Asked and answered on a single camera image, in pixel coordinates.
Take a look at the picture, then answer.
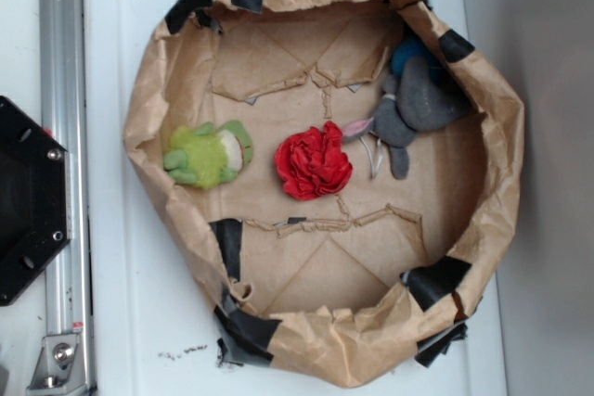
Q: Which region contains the gray plush animal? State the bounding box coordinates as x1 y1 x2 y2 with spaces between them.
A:
342 56 472 179

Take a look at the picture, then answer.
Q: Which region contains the metal corner bracket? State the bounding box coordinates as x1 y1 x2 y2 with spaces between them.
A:
26 333 85 395

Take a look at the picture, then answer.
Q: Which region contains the brown paper bag bin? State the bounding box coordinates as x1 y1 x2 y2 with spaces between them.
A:
124 0 524 388

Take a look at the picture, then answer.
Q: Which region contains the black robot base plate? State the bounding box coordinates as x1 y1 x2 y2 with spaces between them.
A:
0 96 70 307

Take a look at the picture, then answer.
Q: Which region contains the aluminum extrusion rail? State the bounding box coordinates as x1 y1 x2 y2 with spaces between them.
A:
40 0 97 395

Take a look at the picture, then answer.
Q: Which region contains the green plush frog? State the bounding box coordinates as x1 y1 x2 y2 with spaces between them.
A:
163 121 254 190

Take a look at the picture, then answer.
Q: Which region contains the red crumpled paper flower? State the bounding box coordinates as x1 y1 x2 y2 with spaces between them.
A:
275 121 353 200

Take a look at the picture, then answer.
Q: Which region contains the blue plush toy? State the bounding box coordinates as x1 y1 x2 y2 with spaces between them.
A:
391 36 445 84

